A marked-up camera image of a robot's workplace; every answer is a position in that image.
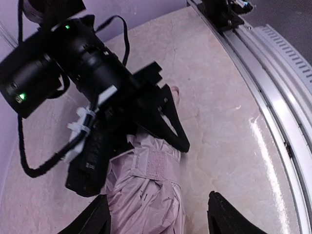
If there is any aluminium front rail base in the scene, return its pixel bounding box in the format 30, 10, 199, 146
189, 0, 312, 234

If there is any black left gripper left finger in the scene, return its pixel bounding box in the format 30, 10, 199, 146
59, 195, 111, 234

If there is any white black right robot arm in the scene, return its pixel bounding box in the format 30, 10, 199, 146
0, 0, 190, 153

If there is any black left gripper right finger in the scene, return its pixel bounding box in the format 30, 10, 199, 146
207, 191, 263, 234

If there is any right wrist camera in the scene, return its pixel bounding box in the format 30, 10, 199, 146
65, 115, 133, 197

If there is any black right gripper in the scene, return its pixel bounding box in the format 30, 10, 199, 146
97, 62, 190, 153

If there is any pink and black umbrella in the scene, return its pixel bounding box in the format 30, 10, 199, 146
104, 85, 186, 234

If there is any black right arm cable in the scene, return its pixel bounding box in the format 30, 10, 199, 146
17, 15, 130, 179

